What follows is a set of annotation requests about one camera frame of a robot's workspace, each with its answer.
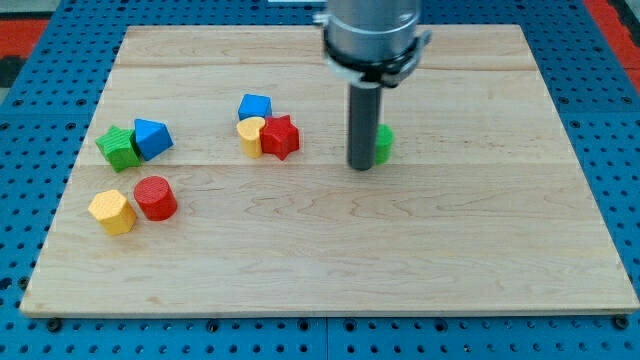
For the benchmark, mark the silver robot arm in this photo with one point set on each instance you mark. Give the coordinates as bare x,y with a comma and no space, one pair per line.
372,43

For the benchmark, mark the red star block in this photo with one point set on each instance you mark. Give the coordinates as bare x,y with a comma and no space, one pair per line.
279,136

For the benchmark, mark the green star block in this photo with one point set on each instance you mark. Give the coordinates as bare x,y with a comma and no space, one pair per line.
119,148

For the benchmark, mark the green cylinder block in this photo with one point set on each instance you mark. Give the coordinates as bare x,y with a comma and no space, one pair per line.
384,143

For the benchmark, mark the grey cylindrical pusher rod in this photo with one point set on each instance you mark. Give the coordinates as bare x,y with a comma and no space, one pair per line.
364,107

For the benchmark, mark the yellow heart block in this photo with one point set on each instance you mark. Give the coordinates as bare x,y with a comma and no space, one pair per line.
249,132

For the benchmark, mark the blue cube block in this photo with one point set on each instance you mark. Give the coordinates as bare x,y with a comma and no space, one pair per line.
253,105

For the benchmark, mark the red cylinder block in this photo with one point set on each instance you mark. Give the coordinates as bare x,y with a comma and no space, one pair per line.
155,198

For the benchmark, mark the wooden board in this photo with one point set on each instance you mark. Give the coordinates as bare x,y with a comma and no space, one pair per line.
482,210

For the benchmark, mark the blue triangular block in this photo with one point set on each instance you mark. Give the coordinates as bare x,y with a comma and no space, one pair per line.
151,137

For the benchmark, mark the yellow hexagon block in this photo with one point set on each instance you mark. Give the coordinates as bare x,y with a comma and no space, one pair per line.
112,210

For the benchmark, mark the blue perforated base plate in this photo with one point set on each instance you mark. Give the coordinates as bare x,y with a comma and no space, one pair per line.
48,109

